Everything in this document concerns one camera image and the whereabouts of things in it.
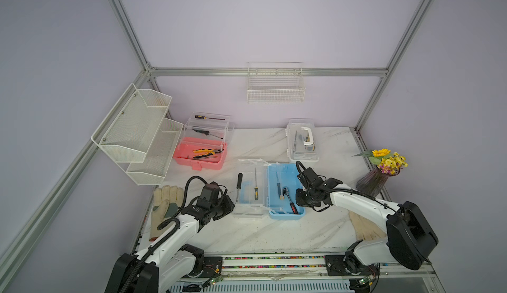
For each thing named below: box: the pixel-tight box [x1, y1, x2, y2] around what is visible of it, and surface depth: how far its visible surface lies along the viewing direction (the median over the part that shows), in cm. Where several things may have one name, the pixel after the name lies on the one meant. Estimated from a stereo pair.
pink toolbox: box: [172, 111, 235, 171], surface depth 110 cm
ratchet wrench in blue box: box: [282, 186, 300, 215], surface depth 93 cm
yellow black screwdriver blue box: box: [254, 167, 259, 201], surface depth 87 cm
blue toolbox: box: [233, 158, 306, 220], surface depth 89 cm
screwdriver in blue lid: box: [235, 172, 243, 204], surface depth 86 cm
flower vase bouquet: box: [351, 148, 409, 196], surface depth 80 cm
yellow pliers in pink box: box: [192, 148, 223, 159], surface depth 110 cm
